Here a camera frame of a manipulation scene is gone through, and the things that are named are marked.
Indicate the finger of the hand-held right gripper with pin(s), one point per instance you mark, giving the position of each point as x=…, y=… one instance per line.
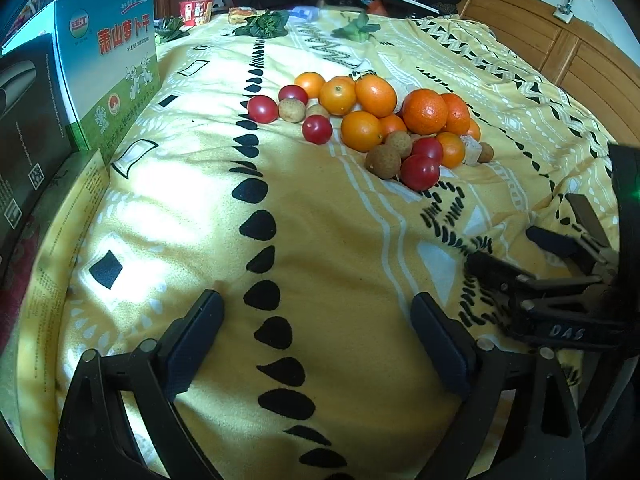
x=550, y=240
x=500, y=270

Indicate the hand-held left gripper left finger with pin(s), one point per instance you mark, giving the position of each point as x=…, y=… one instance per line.
x=192, y=340

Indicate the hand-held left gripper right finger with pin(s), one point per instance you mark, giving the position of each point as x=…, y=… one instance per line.
x=445, y=345

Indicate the pile of oranges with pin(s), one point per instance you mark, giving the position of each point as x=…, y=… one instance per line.
x=425, y=111

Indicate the pale beige chunk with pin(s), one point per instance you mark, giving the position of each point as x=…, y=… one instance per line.
x=471, y=152

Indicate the yellow patterned blanket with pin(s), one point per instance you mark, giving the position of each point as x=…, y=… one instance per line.
x=325, y=240

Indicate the flat yellow box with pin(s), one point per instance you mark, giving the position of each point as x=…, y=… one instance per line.
x=60, y=240

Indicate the wooden headboard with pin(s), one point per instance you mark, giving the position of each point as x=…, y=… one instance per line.
x=550, y=50

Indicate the black printed box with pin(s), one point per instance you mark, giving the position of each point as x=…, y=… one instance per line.
x=30, y=125

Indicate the green leafy vegetable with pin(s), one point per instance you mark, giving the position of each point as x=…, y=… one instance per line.
x=357, y=29
x=262, y=24
x=171, y=30

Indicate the blue and green carton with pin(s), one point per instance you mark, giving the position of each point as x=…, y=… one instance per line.
x=115, y=70

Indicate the small blue white box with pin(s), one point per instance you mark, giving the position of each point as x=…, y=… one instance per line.
x=305, y=13

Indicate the red instant noodle cup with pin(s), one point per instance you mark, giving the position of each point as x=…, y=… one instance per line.
x=196, y=12

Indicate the orange snack packet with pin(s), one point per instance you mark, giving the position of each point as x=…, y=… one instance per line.
x=242, y=15

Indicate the white wall plug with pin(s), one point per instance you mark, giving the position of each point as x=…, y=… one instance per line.
x=565, y=11

